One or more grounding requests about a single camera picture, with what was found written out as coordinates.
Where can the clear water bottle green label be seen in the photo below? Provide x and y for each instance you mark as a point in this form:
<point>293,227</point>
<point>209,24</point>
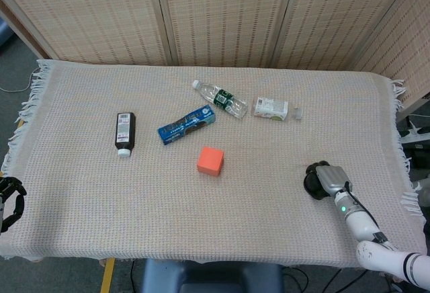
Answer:
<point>221,98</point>

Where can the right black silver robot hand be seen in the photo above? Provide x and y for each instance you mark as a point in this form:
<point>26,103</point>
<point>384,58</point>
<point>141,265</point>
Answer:
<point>332,178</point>

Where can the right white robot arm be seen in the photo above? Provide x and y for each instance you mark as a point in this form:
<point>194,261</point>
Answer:
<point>366,229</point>

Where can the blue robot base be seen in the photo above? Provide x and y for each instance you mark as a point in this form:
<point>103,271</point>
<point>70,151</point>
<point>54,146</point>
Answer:
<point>211,276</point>

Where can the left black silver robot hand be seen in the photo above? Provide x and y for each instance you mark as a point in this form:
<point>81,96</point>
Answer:
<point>15,205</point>

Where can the blue cookie box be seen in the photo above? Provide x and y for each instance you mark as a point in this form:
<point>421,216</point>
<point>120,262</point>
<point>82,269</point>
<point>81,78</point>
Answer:
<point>186,125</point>

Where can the dark brown bottle white cap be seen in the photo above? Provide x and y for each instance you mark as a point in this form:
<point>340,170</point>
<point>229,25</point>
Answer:
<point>125,131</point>

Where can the bamboo folding screen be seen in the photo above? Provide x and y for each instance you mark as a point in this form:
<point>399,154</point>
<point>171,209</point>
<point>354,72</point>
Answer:
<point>228,14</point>

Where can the orange cube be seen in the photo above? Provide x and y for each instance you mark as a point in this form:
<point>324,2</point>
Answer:
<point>210,160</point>

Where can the beige waffle fringed tablecloth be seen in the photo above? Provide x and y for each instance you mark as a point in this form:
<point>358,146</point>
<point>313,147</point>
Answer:
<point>215,212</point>

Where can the black box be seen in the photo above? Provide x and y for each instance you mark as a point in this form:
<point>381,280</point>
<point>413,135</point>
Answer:
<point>420,158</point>

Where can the clear bottle white lime label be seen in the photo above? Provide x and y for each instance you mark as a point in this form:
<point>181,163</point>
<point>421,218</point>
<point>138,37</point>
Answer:
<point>270,108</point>

